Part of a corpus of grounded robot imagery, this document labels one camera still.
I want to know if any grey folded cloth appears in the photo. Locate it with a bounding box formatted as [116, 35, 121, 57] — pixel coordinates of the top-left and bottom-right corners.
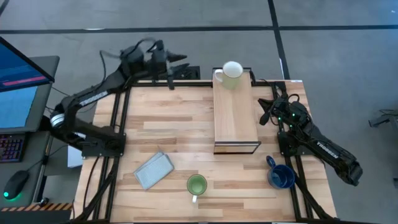
[133, 151, 175, 191]

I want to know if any dark blue mug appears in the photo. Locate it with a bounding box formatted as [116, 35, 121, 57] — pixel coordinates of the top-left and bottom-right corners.
[265, 155, 296, 190]

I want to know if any black floor stand foot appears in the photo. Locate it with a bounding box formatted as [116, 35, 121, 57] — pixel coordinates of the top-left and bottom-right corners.
[368, 108, 398, 129]

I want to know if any white paper sheet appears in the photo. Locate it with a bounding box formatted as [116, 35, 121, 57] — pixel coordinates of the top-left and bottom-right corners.
[67, 144, 84, 169]

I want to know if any wooden shelf with black frame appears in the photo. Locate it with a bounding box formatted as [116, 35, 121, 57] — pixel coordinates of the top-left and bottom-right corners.
[211, 66, 262, 156]

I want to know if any grey side desk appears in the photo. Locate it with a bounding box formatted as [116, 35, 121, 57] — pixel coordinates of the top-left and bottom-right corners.
[0, 55, 76, 224]

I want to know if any black aluminium table frame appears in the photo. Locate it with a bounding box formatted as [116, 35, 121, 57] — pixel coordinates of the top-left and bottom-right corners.
[72, 78, 340, 223]

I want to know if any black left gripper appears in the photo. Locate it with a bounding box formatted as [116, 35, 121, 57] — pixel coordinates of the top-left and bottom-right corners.
[119, 39, 191, 91]

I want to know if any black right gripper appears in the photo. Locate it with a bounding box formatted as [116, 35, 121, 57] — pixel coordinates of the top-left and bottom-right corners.
[257, 95, 301, 126]

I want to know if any green and white mug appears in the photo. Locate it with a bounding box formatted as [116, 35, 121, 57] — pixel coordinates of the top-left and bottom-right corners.
[186, 174, 208, 204]

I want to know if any computer monitor with blue screen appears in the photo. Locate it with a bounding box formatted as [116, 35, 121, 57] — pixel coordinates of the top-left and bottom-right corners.
[0, 36, 57, 134]

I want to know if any black computer mouse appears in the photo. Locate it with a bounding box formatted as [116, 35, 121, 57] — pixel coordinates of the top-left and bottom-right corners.
[2, 169, 30, 201]

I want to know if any pale cream mug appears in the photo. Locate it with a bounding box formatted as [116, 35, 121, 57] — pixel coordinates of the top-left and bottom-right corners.
[213, 60, 244, 91]

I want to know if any black backlit keyboard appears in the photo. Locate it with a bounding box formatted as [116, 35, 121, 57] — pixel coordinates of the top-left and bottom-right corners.
[0, 133, 26, 164]

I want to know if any black floor vent grille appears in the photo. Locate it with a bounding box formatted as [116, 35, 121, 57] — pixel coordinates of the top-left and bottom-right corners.
[177, 65, 201, 81]

